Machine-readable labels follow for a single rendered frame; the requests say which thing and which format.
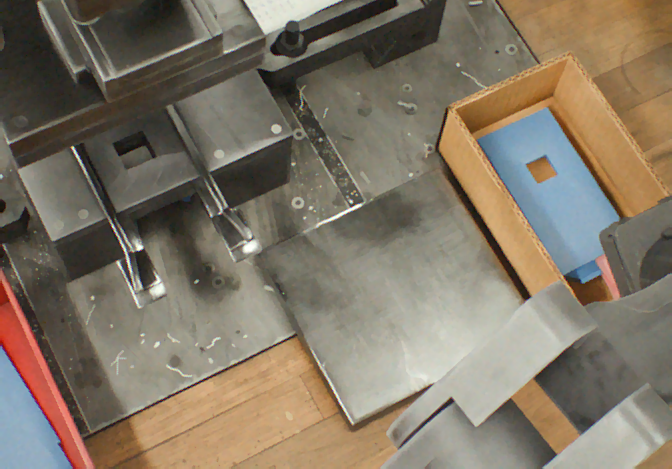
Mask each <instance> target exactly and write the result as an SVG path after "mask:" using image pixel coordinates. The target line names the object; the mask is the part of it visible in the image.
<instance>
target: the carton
mask: <svg viewBox="0 0 672 469"><path fill-rule="evenodd" d="M546 107H547V108H548V109H549V111H550V112H551V114H552V115H553V117H554V119H555V120H556V122H557V123H558V125H559V126H560V128H561V129H562V131H563V132H564V134H565V135H566V137H567V138H568V140H569V141H570V143H571V144H572V146H573V147H574V149H575V150H576V152H577V153H578V155H579V156H580V158H581V159H582V161H583V162H584V164H585V165H586V167H587V168H588V170H589V171H590V173H591V175H592V176H593V178H594V179H595V181H596V182H597V184H598V185H599V187H600V188H601V190H602V191H603V193H604V194H605V196H606V197H607V199H608V200H609V202H610V203H611V205H612V206H613V208H614V209H615V211H616V212H617V214H618V215H619V217H620V218H621V219H622V218H624V217H633V216H635V215H637V214H639V213H641V212H643V211H645V210H647V209H649V208H651V207H653V206H655V205H657V201H658V200H660V199H662V198H664V197H667V196H669V195H671V192H670V191H669V189H668V188H667V187H666V185H665V184H664V182H663V181H662V179H661V178H660V177H659V175H658V174H657V172H656V171H655V169H654V168H653V167H652V165H651V164H650V162H649V161H648V159H647V158H646V157H645V155H644V154H643V152H642V151H641V149H640V148H639V147H638V145H637V144H636V142H635V141H634V140H633V138H632V137H631V135H630V134H629V132H628V131H627V130H626V128H625V127H624V125H623V124H622V122H621V121H620V120H619V118H618V117H617V115H616V114H615V112H614V111H613V110H612V108H611V107H610V105H609V104H608V102H607V101H606V100H605V98H604V97H603V95H602V94H601V92H600V91H599V90H598V88H597V87H596V85H595V84H594V83H593V81H592V80H591V78H590V77H589V75H588V74H587V73H586V71H585V70H584V68H583V67H582V65H581V64H580V63H579V61H578V60H577V58H576V57H575V55H574V54H573V53H572V51H568V52H566V53H564V54H562V55H559V56H557V57H555V58H553V59H550V60H548V61H546V62H544V63H542V64H539V65H537V66H535V67H533V68H531V69H528V70H526V71H524V72H522V73H520V74H517V75H515V76H513V77H511V78H509V79H506V80H504V81H502V82H500V83H498V84H495V85H493V86H491V87H489V88H486V89H484V90H482V91H480V92H478V93H475V94H473V95H471V96H469V97H467V98H464V99H462V100H460V101H458V102H456V103H453V104H451V105H449V106H447V107H446V111H445V114H444V118H443V121H442V125H441V129H440V132H439V136H438V139H437V143H436V149H437V151H438V152H439V154H440V155H441V157H442V158H443V160H444V162H445V163H446V165H447V166H448V168H449V170H450V171H451V173H452V174H453V176H454V177H455V179H456V181H457V182H458V184H459V185H460V187H461V188H462V190H463V192H464V193H465V195H466V196H467V198H468V200H469V201H470V203H471V204H472V206H473V207H474V209H475V211H476V212H477V214H478V215H479V217H480V219H481V220H482V222H483V223H484V225H485V226H486V228H487V230H488V231H489V233H490V234H491V236H492V238H493V239H494V241H495V242H496V244H497V245H498V247H499V249H500V250H501V252H502V253H503V255H504V257H505V258H506V260H507V261H508V263H509V264H510V266H511V268H512V269H513V271H514V272H515V274H516V276H517V277H518V279H519V280H520V282H521V283H522V285H523V287H524V288H525V290H526V291H527V293H528V295H529V296H530V298H531V297H532V296H534V295H535V294H536V293H538V292H539V291H541V290H542V289H544V288H545V287H547V286H549V285H551V284H553V283H554V282H556V281H558V280H560V281H561V282H562V283H563V284H564V285H565V286H566V288H567V289H568V290H569V291H570V292H571V293H572V295H573V296H574V297H575V298H576V299H577V300H578V302H579V303H580V304H581V305H582V306H583V307H584V306H586V305H588V304H590V303H594V302H609V301H613V300H615V298H614V297H613V295H612V293H611V291H610V289H609V287H608V285H607V283H606V281H605V280H604V278H603V276H602V275H599V276H597V277H595V278H593V279H591V280H589V281H587V282H585V283H578V282H574V281H569V280H567V281H565V279H564V278H563V276H562V274H561V273H560V271H559V270H558V268H557V267H556V265H555V264H554V262H553V261H552V259H551V257H550V256H549V254H548V253H547V251H546V250H545V248H544V247H543V245H542V244H541V242H540V240H539V239H538V237H537V236H536V234H535V233H534V231H533V230H532V228H531V227H530V225H529V223H528V222H527V220H526V219H525V217H524V216H523V214H522V213H521V211H520V210H519V208H518V206H517V205H516V203H515V202H514V200H513V199H512V197H511V196H510V194H509V193H508V191H507V189H506V188H505V186H504V185H503V183H502V182H501V180H500V179H499V177H498V176H497V174H496V172H495V171H494V169H493V168H492V166H491V164H490V163H489V161H488V160H487V158H486V156H485V155H484V153H483V152H482V150H481V149H480V147H479V145H478V144H477V142H476V141H477V139H479V138H481V137H483V136H485V135H487V134H490V133H492V132H494V131H496V130H498V129H500V128H503V127H505V126H507V125H509V124H511V123H514V122H516V121H518V120H520V119H522V118H524V117H527V116H529V115H531V114H533V113H535V112H538V111H540V110H542V109H544V108H546ZM526 166H527V168H528V170H529V171H530V173H531V174H532V176H533V177H534V179H535V180H536V182H537V184H540V183H542V182H544V181H546V180H548V179H551V178H553V177H555V176H557V174H556V173H555V171H554V170H553V168H552V167H551V165H550V163H549V162H548V160H547V159H546V157H543V158H540V159H538V160H536V161H534V162H532V163H530V164H528V165H526Z"/></svg>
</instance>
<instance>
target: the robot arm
mask: <svg viewBox="0 0 672 469"><path fill-rule="evenodd" d="M599 240H600V243H601V246H602V248H603V251H604V255H602V256H600V257H598V258H596V259H595V262H596V264H597V265H598V267H599V268H600V269H601V270H602V272H603V273H602V274H601V275H602V276H603V278H604V280H605V281H606V283H607V285H608V287H609V289H610V291H611V293H612V295H613V297H614V298H615V300H613V301H609V302H594V303H590V304H588V305H586V306H584V307H583V306H582V305H581V304H580V303H579V302H578V300H577V299H576V298H575V297H574V296H573V295H572V293H571V292H570V291H569V290H568V289H567V288H566V286H565V285H564V284H563V283H562V282H561V281H560V280H558V281H556V282H554V283H553V284H551V285H549V286H547V287H545V288H544V289H542V290H541V291H539V292H538V293H536V294H535V295H534V296H532V297H531V298H530V299H528V300H527V301H526V302H525V303H524V304H523V305H521V306H520V307H519V308H518V309H517V310H516V311H515V312H514V313H513V314H511V315H510V316H509V317H508V318H507V319H506V320H505V321H504V322H503V323H501V324H500V325H499V326H498V327H497V328H496V329H495V330H494V331H493V332H492V333H490V334H489V335H488V336H487V337H486V338H485V339H484V340H483V341H482V342H480V343H479V344H478V345H477V346H476V347H475V348H474V349H473V350H472V351H470V352H469V353H468V354H467V355H466V356H465V357H464V358H463V359H462V360H461V361H459V362H458V363H457V364H456V365H455V366H454V367H453V368H452V369H451V370H449V371H448V372H447V373H446V374H445V375H444V376H443V377H442V378H441V379H439V380H438V381H437V382H436V383H435V384H434V385H433V386H432V387H431V388H430V389H428V390H427V391H426V392H425V393H424V394H423V395H422V396H421V397H420V398H418V399H417V400H416V401H415V402H414V403H413V404H412V405H411V406H410V407H409V408H407V409H406V410H405V411H404V412H403V413H402V414H401V415H400V416H399V417H398V418H397V419H396V420H395V422H394V423H393V424H392V425H391V426H390V428H389V429H388V431H387V433H386V435H387V436H388V438H389V439H390V440H391V442H392V443H393V444H394V445H395V447H396V448H397V449H398V451H397V452H396V453H395V454H394V455H393V456H392V457H391V458H390V459H389V460H388V461H387V462H386V463H385V464H383V465H382V466H381V467H380V468H379V469H635V468H636V467H637V466H638V465H639V464H641V463H642V462H643V461H644V460H646V459H647V458H648V457H649V456H650V455H652V454H653V453H654V452H655V451H657V450H658V449H659V448H660V447H661V446H663V445H664V444H665V443H666V442H667V441H669V440H670V439H671V438H672V410H671V409H670V408H669V407H670V406H671V405H672V194H671V195H669V196H667V197H664V198H662V199H660V200H658V201H657V205H655V206H653V207H651V208H649V209H647V210H645V211H643V212H641V213H639V214H637V215H635V216H633V217H624V218H622V219H620V220H618V221H616V222H614V223H612V224H610V225H609V227H607V228H605V229H603V230H602V231H601V232H600V234H599ZM532 378H533V379H534V380H535V381H536V382H537V384H538V385H539V386H540V387H541V388H542V390H543V391H544V392H545V393H546V394H547V396H548V397H549V398H550V399H551V401H552V402H553V403H554V404H555V405H556V407H557V408H558V409H559V410H560V411H561V413H562V414H563V415H564V416H565V418H566V419H567V420H568V421H569V422H570V424H571V425H572V426H573V427H574V428H575V430H576V431H577V432H578V433H579V435H580V437H579V438H578V439H577V440H575V441H574V442H573V443H572V444H571V445H569V446H568V447H567V448H566V449H565V450H563V451H562V452H561V453H560V454H559V455H557V454H556V452H555V451H554V450H553V449H552V447H551V446H550V445H549V444H548V443H547V441H546V440H545V439H544V438H543V436H542V435H541V434H540V433H539V431H538V430H537V429H536V428H535V427H534V425H533V424H532V423H531V422H530V420H529V419H528V418H527V417H526V415H525V414H524V413H523V412H522V411H521V409H520V408H519V407H518V406H517V404H516V403H515V402H514V401H513V399H512V398H511V396H512V395H513V394H515V393H516V392H517V391H518V390H519V389H520V388H521V387H523V386H524V385H525V384H526V383H527V382H528V381H529V380H531V379H532Z"/></svg>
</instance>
